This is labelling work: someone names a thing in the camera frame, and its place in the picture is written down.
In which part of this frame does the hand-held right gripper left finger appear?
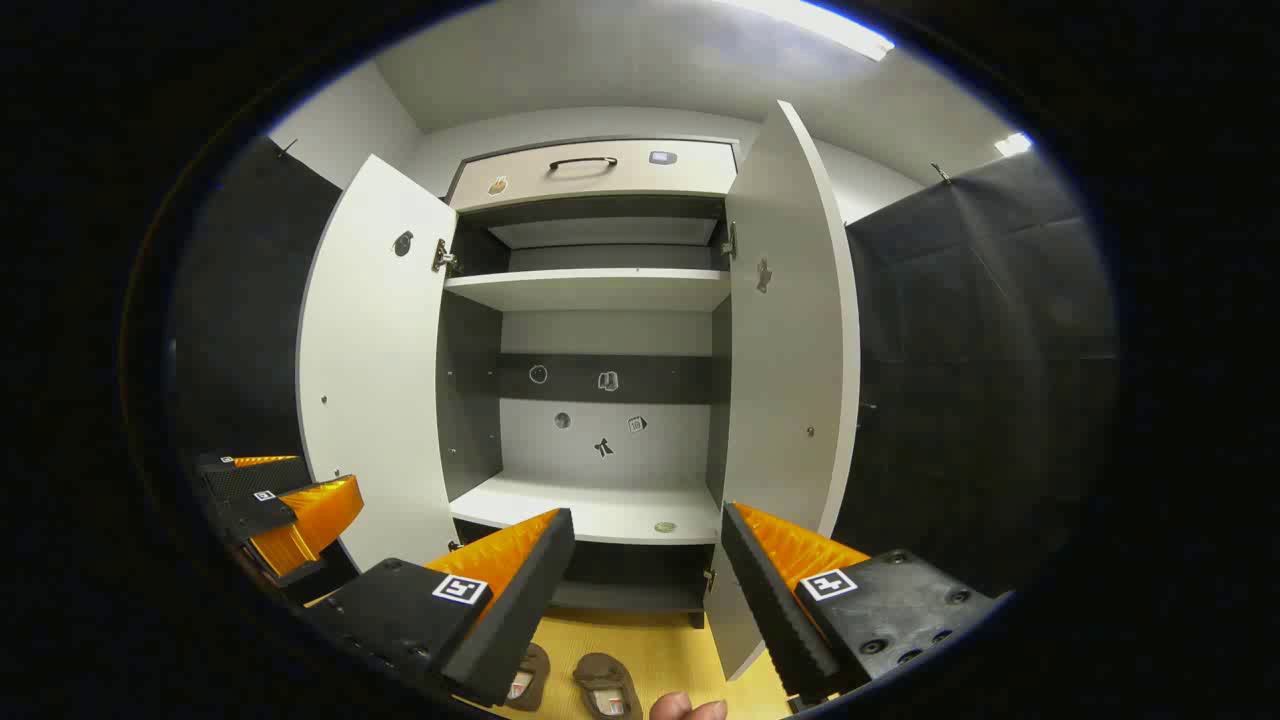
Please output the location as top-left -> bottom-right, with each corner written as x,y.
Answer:
300,506 -> 578,709

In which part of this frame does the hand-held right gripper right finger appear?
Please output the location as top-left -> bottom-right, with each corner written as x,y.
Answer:
718,500 -> 1009,713

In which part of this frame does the brown fuzzy slipper shoe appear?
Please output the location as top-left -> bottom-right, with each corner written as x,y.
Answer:
573,652 -> 644,720
505,643 -> 552,713

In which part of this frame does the white shoe cabinet door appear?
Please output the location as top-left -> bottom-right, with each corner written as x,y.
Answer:
296,153 -> 463,573
703,98 -> 863,683

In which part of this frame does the white grey shoe cabinet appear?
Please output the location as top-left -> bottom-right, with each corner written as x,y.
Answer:
436,135 -> 743,631

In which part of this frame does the white cabinet shelf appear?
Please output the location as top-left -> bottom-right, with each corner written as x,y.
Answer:
443,268 -> 733,313
450,472 -> 723,546

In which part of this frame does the beige cabinet drawer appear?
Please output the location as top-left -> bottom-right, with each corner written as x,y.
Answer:
447,138 -> 739,213

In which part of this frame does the black backdrop cloth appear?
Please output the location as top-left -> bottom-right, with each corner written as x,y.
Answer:
172,135 -> 343,471
832,150 -> 1119,601

